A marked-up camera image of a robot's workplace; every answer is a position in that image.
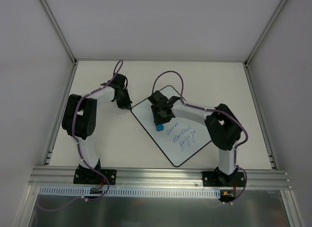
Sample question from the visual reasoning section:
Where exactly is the blue whiteboard eraser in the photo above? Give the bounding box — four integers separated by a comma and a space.
156, 124, 164, 131

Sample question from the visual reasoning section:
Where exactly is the small black-framed whiteboard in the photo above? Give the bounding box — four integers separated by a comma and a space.
131, 99, 211, 167

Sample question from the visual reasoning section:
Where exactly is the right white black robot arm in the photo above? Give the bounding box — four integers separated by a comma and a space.
148, 91, 247, 187

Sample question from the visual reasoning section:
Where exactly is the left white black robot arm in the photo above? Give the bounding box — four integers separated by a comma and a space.
61, 74, 132, 184

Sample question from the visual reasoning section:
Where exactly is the left small circuit board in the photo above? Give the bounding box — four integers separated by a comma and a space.
89, 187, 103, 195

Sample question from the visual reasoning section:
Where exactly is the small circuit board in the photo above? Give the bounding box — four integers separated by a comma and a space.
219, 190, 236, 204
89, 187, 103, 195

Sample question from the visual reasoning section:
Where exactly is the right small circuit board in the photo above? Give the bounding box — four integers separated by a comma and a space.
219, 190, 236, 204

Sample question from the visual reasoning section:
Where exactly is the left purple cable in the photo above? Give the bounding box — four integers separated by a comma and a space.
73, 60, 124, 202

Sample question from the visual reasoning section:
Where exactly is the purple cable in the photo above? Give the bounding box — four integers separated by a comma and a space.
151, 70, 249, 206
73, 60, 124, 202

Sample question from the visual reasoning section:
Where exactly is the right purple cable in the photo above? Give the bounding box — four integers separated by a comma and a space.
151, 70, 249, 206

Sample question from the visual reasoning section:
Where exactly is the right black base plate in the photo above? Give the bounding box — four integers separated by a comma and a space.
201, 169, 246, 187

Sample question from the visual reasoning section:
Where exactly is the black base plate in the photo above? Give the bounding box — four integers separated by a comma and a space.
73, 167, 117, 185
201, 169, 246, 187

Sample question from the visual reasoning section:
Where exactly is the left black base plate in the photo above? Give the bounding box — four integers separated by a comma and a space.
73, 167, 117, 185

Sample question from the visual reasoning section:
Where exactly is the white slotted cable duct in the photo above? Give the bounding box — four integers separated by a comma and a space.
39, 186, 220, 199

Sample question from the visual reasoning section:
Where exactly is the left aluminium frame post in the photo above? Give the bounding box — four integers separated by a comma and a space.
38, 0, 77, 65

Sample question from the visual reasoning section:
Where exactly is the aluminium frame post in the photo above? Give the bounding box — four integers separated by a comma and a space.
244, 0, 289, 67
38, 0, 77, 65

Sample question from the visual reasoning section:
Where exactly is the right aluminium frame post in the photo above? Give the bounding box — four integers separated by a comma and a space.
244, 0, 289, 67

